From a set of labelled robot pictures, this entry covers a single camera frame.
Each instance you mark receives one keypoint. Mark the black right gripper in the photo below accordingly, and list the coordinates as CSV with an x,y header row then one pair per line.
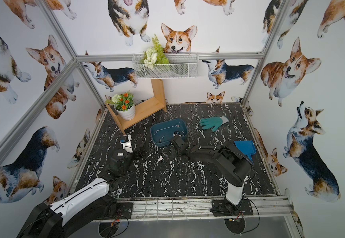
x,y
178,143

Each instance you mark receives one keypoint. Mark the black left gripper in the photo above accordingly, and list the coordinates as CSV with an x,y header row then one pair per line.
x,y
135,151

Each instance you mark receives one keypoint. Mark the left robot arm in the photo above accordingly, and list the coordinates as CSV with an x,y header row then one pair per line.
x,y
63,218

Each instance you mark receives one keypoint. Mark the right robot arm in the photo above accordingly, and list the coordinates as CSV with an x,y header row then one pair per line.
x,y
234,166

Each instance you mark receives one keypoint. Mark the teal plastic storage box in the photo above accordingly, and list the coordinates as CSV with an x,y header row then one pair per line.
x,y
162,133

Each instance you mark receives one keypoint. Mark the green work glove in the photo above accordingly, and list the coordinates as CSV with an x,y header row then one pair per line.
x,y
213,123

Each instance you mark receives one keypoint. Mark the wooden shelf stand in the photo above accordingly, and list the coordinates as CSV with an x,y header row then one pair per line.
x,y
144,109

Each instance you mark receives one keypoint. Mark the white pot orange flowers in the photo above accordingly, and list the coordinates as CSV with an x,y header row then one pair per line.
x,y
124,105

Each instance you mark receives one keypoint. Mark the blue plastic dustpan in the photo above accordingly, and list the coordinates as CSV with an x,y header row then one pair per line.
x,y
247,148

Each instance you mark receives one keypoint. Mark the artificial fern white flowers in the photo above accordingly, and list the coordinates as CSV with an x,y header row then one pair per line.
x,y
154,55

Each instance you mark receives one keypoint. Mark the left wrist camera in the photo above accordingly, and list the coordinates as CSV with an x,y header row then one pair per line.
x,y
125,140

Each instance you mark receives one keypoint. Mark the white wire basket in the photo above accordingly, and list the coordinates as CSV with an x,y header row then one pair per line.
x,y
178,66

